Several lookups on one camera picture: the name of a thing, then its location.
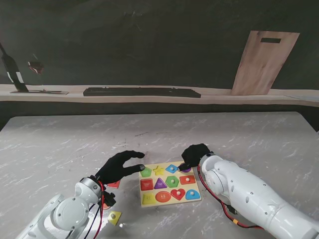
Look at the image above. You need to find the yellow trapezoid puzzle piece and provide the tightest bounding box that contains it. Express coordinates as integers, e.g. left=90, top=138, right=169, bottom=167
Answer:
left=108, top=211, right=123, bottom=226

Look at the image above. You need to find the yellow wooden shape puzzle board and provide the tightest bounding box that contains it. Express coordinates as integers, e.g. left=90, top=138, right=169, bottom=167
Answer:
left=139, top=160, right=202, bottom=208

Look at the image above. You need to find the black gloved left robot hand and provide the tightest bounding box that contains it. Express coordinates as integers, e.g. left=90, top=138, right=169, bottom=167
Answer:
left=94, top=150, right=146, bottom=185

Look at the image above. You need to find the green hexagon puzzle piece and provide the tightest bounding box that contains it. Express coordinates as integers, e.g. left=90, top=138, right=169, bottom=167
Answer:
left=165, top=175, right=180, bottom=188

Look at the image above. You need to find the long black tray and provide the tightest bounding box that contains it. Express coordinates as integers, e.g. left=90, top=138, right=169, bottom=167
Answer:
left=83, top=87, right=202, bottom=99

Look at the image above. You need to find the red cable of left arm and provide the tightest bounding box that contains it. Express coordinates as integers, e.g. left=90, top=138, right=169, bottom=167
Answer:
left=94, top=180, right=107, bottom=239

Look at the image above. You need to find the red heart puzzle piece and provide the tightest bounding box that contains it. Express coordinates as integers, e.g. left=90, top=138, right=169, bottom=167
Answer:
left=170, top=188, right=187, bottom=201

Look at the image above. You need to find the red cable of right arm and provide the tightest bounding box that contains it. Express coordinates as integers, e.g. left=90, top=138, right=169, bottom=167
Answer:
left=197, top=165, right=265, bottom=230

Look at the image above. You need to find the wine glass with red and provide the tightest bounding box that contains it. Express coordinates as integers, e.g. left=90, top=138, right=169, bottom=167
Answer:
left=27, top=53, right=45, bottom=75

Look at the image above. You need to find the wooden cutting board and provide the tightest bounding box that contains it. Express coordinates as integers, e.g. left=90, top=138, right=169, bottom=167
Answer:
left=230, top=30, right=301, bottom=96

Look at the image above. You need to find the red cable of arm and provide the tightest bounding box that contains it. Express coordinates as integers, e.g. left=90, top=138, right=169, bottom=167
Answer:
left=94, top=180, right=107, bottom=239
left=197, top=165, right=265, bottom=230

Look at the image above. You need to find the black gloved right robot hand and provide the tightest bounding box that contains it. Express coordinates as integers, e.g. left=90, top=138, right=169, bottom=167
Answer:
left=177, top=143, right=213, bottom=173

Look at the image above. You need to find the blue semicircle puzzle piece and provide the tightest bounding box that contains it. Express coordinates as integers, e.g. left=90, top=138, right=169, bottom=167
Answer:
left=185, top=189, right=202, bottom=201

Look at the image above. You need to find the flat tray under bottle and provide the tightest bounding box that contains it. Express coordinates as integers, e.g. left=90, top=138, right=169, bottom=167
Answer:
left=9, top=89, right=69, bottom=96

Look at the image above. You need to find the blue diamond puzzle piece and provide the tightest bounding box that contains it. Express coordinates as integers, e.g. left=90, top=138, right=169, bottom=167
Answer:
left=165, top=164, right=179, bottom=175

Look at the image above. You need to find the light wooden shelf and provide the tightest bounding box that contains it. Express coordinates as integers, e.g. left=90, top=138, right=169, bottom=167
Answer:
left=0, top=84, right=319, bottom=108

